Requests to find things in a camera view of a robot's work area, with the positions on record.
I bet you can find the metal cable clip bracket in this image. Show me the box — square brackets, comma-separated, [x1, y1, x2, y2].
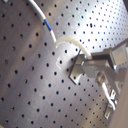
[102, 90, 120, 120]

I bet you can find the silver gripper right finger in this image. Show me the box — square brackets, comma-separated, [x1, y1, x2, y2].
[92, 42, 128, 64]

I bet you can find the perforated metal breadboard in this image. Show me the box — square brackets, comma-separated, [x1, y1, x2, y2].
[0, 0, 128, 128]

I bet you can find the white cable with blue band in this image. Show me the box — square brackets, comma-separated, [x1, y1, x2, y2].
[27, 0, 91, 61]

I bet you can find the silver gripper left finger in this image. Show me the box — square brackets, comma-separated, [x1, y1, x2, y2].
[68, 60, 128, 88]

